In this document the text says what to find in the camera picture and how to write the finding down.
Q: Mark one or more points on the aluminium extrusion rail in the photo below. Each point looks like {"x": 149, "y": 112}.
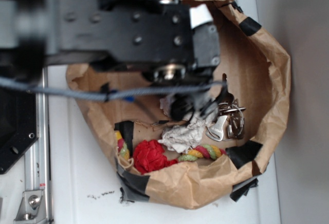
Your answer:
{"x": 37, "y": 171}

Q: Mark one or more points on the bunch of metal keys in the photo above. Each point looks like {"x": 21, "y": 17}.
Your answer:
{"x": 230, "y": 121}

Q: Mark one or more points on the brown paper bag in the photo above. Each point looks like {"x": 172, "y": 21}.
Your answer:
{"x": 191, "y": 165}

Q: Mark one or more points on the metal corner bracket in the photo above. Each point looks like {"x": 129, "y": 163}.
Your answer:
{"x": 32, "y": 208}

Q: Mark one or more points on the crumpled red paper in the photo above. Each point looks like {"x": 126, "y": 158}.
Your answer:
{"x": 149, "y": 156}

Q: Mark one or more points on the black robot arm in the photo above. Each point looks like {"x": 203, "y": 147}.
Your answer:
{"x": 30, "y": 36}

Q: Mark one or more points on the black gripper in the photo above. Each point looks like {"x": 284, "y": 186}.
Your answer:
{"x": 155, "y": 37}

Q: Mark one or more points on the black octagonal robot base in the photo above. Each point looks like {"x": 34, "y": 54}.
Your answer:
{"x": 18, "y": 126}

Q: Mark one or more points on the crumpled white paper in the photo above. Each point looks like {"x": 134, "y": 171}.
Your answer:
{"x": 181, "y": 138}

